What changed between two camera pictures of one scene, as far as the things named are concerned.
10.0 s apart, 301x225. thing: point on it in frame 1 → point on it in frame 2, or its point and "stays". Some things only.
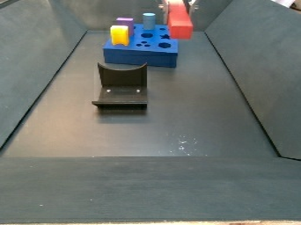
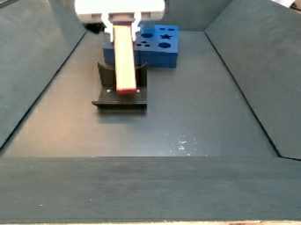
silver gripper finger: (193, 6) → (135, 28)
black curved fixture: (123, 89) stays
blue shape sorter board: (150, 47) stays
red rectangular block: (179, 20) → (124, 54)
